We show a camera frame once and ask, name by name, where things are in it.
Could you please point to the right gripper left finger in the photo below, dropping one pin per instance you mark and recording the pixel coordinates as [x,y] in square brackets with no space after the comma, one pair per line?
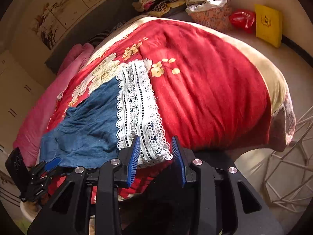
[86,193]

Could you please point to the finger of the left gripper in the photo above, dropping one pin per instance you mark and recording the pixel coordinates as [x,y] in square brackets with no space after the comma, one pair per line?
[43,167]
[46,184]

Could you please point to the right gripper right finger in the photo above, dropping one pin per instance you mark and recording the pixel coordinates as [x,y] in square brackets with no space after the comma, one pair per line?
[225,202]

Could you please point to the blue denim lace-trimmed pants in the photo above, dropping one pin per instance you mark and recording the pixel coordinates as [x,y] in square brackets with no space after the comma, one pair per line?
[97,129]

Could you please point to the pink blanket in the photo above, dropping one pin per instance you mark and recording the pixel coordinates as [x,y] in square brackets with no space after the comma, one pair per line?
[35,124]

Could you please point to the cream wardrobe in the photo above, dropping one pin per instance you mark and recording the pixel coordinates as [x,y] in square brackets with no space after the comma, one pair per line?
[19,93]

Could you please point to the red floral quilt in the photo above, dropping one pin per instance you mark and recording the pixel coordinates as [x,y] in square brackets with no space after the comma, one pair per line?
[208,93]

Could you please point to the striped dark pillow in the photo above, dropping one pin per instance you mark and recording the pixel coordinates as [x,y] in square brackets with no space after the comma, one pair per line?
[98,38]

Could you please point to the dark green headboard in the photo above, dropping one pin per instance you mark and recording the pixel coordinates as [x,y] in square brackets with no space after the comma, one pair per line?
[104,17]

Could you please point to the red plastic bag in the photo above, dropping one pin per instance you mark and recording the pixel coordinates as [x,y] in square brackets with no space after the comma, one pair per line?
[244,20]

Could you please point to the floral fabric bag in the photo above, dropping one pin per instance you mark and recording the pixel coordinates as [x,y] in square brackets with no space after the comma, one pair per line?
[212,13]

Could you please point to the yellow box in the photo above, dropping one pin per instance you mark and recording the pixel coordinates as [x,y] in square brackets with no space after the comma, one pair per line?
[269,24]

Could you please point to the stack of folded clothes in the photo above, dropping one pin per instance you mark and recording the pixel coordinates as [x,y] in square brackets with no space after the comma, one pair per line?
[159,8]

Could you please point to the white wire rack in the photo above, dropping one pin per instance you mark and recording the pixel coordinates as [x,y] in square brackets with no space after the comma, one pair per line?
[288,179]

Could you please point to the floral wall picture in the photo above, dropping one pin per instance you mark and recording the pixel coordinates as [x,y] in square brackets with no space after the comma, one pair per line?
[56,17]

